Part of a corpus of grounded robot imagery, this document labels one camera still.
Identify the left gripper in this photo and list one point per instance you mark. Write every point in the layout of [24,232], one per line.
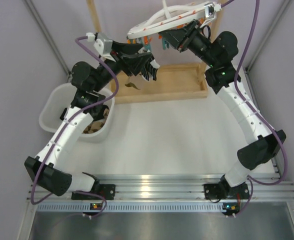
[132,64]

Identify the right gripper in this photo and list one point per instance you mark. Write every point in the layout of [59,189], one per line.
[175,36]

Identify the teal clothespin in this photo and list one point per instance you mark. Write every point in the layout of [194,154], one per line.
[165,44]
[147,43]

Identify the white clip hanger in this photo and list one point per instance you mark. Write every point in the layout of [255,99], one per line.
[169,17]

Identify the black white patterned sock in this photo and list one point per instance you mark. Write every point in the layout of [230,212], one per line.
[151,67]

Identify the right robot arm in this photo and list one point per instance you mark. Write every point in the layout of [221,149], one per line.
[263,141]

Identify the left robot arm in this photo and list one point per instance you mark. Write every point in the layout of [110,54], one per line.
[46,168]

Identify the orange clothespin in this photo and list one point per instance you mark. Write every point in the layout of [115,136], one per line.
[131,41]

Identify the beige sock with leaf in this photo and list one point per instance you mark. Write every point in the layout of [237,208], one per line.
[133,82]

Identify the wooden tray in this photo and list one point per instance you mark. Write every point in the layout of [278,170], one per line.
[173,82]

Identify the brown checkered sock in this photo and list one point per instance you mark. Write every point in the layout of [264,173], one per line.
[96,126]

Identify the white plastic bin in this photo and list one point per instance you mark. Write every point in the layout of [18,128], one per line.
[61,98]

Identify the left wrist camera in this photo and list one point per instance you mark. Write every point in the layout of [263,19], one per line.
[101,43]

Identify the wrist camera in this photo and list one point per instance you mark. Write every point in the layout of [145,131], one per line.
[210,12]
[101,43]

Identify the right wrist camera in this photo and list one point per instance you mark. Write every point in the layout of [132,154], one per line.
[210,12]

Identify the left wooden post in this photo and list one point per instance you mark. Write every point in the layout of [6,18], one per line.
[94,15]

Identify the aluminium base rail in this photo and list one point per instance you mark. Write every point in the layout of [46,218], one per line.
[193,193]

